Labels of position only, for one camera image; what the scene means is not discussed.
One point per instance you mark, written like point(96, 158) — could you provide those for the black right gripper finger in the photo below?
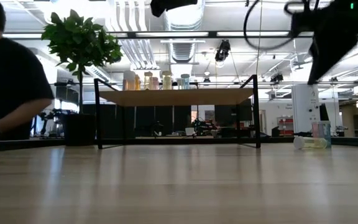
point(328, 53)

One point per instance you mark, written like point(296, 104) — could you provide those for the small yellow medicine bottle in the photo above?
point(311, 143)
point(166, 80)

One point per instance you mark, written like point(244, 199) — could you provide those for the small teal medicine bottle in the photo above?
point(185, 81)

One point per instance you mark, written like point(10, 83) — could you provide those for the large orange medicine bottle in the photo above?
point(138, 82)

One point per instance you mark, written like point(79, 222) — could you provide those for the medium clear medicine bottle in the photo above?
point(129, 80)

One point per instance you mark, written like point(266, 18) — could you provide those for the person's forearm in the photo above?
point(17, 116)

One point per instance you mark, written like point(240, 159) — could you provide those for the black overhead crossbeam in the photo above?
point(129, 35)

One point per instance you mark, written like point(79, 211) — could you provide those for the white pillar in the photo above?
point(305, 107)

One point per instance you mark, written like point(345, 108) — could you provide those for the white bottle right side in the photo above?
point(325, 133)

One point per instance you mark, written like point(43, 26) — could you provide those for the red storage rack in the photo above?
point(286, 124)

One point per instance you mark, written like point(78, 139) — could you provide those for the green potted plant black pot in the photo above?
point(79, 40)

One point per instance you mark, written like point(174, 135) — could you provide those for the black partition panels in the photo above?
point(154, 119)

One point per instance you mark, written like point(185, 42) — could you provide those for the person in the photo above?
point(8, 74)

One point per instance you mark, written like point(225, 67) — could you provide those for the silver ceiling duct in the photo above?
point(183, 46)

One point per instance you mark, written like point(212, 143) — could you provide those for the black hanging camera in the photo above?
point(222, 51)

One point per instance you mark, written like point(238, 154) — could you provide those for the wooden shelf black metal frame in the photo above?
point(176, 97)

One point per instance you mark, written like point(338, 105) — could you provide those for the black aluminium table frame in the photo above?
point(166, 141)

